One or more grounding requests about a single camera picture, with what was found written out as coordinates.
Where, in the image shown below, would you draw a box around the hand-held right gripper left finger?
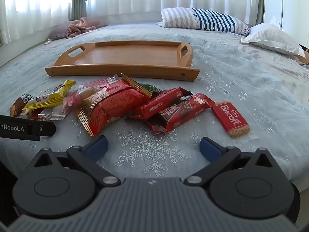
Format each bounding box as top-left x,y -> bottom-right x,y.
23,136 -> 121,188

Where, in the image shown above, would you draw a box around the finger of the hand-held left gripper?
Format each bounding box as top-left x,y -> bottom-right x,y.
39,120 -> 56,138

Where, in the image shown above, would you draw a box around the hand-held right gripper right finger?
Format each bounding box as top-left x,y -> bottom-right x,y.
183,137 -> 288,187

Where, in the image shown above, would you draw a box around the white clear candy packet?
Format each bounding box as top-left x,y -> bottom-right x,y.
37,98 -> 73,122

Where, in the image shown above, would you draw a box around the brown snack packet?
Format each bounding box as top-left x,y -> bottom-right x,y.
10,94 -> 33,117

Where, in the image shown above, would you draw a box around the yellow snack packet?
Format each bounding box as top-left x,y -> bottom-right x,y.
23,80 -> 77,111

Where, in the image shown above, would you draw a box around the red biscuit packet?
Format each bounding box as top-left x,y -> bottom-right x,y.
211,101 -> 253,139

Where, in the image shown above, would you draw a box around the dark red chocolate packet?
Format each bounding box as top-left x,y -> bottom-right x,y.
147,93 -> 215,134

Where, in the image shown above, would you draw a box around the large red gold-edged packet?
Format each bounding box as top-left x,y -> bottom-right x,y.
74,74 -> 153,136

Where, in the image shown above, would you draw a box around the red snack packets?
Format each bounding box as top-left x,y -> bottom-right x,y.
67,87 -> 103,107

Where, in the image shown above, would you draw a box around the pink striped snack wrapper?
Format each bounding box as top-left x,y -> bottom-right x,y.
78,76 -> 119,90

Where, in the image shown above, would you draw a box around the red bar packet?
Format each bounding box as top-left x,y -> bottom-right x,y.
130,87 -> 193,120

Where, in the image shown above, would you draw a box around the green snack packet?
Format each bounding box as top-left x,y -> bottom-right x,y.
139,83 -> 162,94

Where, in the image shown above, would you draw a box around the wooden tray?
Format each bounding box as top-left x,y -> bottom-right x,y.
45,41 -> 201,82

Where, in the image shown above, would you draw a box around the bed with snowflake sheet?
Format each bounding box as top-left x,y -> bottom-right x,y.
0,22 -> 309,182

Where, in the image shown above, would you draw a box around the purple pillow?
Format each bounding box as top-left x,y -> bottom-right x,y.
47,22 -> 73,41

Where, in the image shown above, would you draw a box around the pink blanket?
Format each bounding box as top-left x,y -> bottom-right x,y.
66,17 -> 108,38

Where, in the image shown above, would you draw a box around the white pillow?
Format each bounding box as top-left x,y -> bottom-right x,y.
239,16 -> 306,59

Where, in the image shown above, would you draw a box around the blue striped pillow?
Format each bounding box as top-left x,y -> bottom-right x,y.
156,8 -> 250,35

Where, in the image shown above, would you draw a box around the green curtain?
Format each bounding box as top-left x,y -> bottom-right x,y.
71,0 -> 88,21
256,0 -> 265,24

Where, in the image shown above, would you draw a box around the cardboard box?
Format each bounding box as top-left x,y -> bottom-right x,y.
293,43 -> 309,66

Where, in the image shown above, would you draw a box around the white wardrobe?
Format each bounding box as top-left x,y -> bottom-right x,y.
263,0 -> 309,46

